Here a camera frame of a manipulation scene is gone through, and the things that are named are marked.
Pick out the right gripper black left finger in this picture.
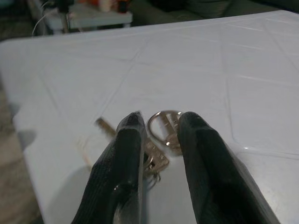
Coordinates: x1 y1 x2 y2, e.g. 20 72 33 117
70 111 149 224

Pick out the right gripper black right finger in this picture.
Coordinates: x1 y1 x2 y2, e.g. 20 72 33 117
178 111 281 224

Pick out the key bunch with large ring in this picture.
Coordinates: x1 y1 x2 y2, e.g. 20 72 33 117
95 109 185 187

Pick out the white folding table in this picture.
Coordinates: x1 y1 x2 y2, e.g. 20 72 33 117
0 9 299 224

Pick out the small grey side table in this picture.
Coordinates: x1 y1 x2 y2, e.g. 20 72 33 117
45 3 134 32

